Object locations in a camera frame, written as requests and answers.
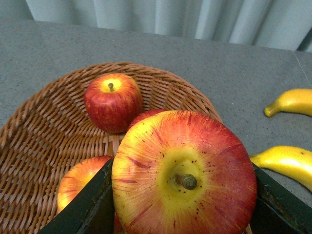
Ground red apple yellow top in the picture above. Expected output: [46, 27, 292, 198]
[112, 111, 257, 234]

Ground grey pleated curtain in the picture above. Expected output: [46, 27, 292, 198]
[0, 0, 312, 52]

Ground lower yellow banana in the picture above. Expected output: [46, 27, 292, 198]
[250, 145, 312, 190]

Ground upper yellow banana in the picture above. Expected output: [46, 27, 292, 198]
[264, 89, 312, 117]

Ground dark red streaked apple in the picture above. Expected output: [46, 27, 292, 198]
[57, 156, 124, 234]

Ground yellow banana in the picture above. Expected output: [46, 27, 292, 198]
[250, 145, 312, 190]
[264, 89, 312, 117]

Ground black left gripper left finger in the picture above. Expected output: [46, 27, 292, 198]
[39, 159, 115, 234]

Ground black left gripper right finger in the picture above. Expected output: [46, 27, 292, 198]
[250, 165, 312, 234]

